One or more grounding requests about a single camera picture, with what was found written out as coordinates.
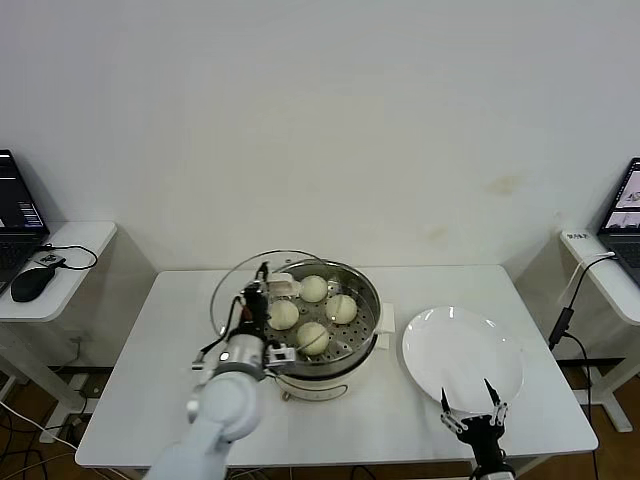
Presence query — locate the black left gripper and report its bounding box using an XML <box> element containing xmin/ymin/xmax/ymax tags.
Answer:
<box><xmin>237</xmin><ymin>260</ymin><xmax>274</xmax><ymax>342</ymax></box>

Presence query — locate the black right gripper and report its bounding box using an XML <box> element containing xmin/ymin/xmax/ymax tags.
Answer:
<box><xmin>438</xmin><ymin>378</ymin><xmax>510</xmax><ymax>470</ymax></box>

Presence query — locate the glass lid with cream handle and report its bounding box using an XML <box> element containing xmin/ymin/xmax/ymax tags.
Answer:
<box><xmin>209</xmin><ymin>248</ymin><xmax>335</xmax><ymax>352</ymax></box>

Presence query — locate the white steamed baozi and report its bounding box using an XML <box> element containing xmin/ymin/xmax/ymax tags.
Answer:
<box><xmin>295</xmin><ymin>322</ymin><xmax>331</xmax><ymax>357</ymax></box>
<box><xmin>298</xmin><ymin>274</ymin><xmax>330</xmax><ymax>304</ymax></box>
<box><xmin>324</xmin><ymin>293</ymin><xmax>359</xmax><ymax>324</ymax></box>
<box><xmin>267</xmin><ymin>299</ymin><xmax>301</xmax><ymax>331</ymax></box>

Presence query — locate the perforated steel steamer basket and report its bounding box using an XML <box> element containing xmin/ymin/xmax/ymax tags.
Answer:
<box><xmin>249</xmin><ymin>259</ymin><xmax>396</xmax><ymax>380</ymax></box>

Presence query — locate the white round plate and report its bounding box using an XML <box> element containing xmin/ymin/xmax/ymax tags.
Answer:
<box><xmin>401</xmin><ymin>306</ymin><xmax>525</xmax><ymax>415</ymax></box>

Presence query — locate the cream electric cooker pot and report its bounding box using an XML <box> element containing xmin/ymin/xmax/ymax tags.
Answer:
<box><xmin>269</xmin><ymin>333</ymin><xmax>392</xmax><ymax>404</ymax></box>

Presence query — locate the white side table with mouse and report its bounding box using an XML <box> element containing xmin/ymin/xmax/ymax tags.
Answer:
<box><xmin>0</xmin><ymin>221</ymin><xmax>118</xmax><ymax>444</ymax></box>

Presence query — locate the black computer mouse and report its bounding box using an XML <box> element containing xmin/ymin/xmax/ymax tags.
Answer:
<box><xmin>10</xmin><ymin>267</ymin><xmax>58</xmax><ymax>304</ymax></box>

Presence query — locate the black laptop beside mouse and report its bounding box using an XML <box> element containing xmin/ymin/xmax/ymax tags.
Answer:
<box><xmin>0</xmin><ymin>148</ymin><xmax>51</xmax><ymax>296</ymax></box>

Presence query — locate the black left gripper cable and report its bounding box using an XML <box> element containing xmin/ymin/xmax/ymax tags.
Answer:
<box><xmin>198</xmin><ymin>297</ymin><xmax>247</xmax><ymax>359</ymax></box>

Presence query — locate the black cable with inline adapter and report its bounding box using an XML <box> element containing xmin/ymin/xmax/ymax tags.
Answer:
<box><xmin>548</xmin><ymin>255</ymin><xmax>619</xmax><ymax>437</ymax></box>

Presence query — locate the black looped laptop cable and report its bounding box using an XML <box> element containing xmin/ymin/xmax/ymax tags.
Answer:
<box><xmin>40</xmin><ymin>243</ymin><xmax>99</xmax><ymax>272</ymax></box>

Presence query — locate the white laptop cable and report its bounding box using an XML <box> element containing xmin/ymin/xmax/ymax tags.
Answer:
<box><xmin>557</xmin><ymin>252</ymin><xmax>618</xmax><ymax>304</ymax></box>

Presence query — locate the black laptop with white cable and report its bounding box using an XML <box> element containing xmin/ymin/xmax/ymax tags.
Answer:
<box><xmin>597</xmin><ymin>157</ymin><xmax>640</xmax><ymax>287</ymax></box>

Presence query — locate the white floor cable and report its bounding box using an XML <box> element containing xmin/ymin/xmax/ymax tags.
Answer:
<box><xmin>0</xmin><ymin>399</ymin><xmax>79</xmax><ymax>446</ymax></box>

